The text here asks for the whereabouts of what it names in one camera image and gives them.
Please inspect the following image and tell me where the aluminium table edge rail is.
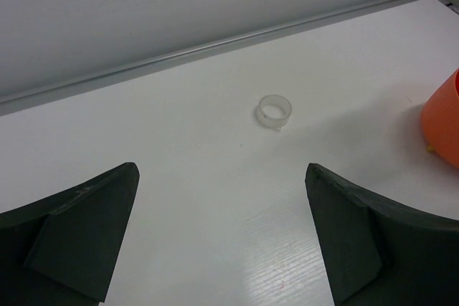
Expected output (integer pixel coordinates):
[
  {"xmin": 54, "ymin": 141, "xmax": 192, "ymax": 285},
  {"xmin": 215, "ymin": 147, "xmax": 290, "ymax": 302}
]
[{"xmin": 0, "ymin": 0, "xmax": 459, "ymax": 117}]

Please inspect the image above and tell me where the clear tape dispenser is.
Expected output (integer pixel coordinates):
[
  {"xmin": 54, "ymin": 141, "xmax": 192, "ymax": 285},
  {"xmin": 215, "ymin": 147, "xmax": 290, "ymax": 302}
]
[{"xmin": 255, "ymin": 94, "xmax": 293, "ymax": 131}]

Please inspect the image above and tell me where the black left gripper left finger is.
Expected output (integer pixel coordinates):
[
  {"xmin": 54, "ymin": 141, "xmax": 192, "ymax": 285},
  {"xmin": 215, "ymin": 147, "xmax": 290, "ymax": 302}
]
[{"xmin": 1, "ymin": 163, "xmax": 140, "ymax": 305}]

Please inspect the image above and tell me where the orange round organizer container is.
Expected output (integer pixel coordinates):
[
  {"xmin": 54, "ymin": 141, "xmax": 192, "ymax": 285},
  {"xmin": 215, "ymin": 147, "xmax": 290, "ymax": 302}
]
[{"xmin": 420, "ymin": 70, "xmax": 458, "ymax": 168}]

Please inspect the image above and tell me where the yellow eraser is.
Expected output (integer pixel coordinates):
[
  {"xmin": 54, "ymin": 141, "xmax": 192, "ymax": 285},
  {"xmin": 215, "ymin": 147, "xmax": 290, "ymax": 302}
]
[{"xmin": 426, "ymin": 145, "xmax": 435, "ymax": 153}]

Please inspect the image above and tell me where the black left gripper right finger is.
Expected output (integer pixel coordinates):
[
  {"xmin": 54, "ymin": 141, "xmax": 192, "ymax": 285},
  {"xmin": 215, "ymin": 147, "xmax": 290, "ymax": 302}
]
[{"xmin": 305, "ymin": 163, "xmax": 458, "ymax": 305}]

